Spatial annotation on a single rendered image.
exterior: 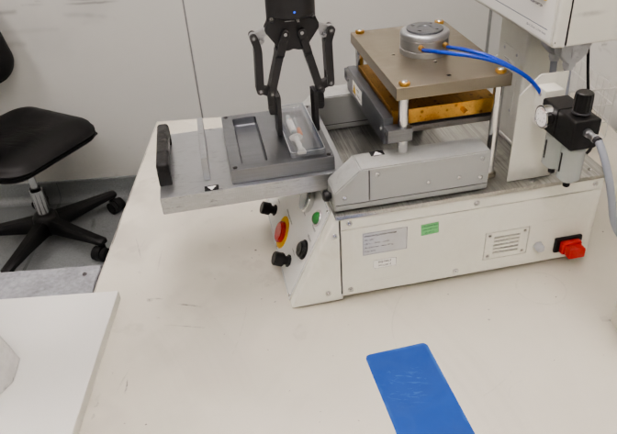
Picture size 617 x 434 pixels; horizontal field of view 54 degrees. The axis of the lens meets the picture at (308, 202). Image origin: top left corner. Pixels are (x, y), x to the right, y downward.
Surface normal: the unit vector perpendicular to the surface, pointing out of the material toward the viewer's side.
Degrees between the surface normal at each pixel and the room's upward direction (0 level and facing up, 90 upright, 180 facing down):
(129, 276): 0
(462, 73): 0
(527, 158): 90
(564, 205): 90
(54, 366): 0
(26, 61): 90
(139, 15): 90
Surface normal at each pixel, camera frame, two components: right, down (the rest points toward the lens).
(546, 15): -0.98, 0.15
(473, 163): 0.19, 0.54
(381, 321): -0.06, -0.83
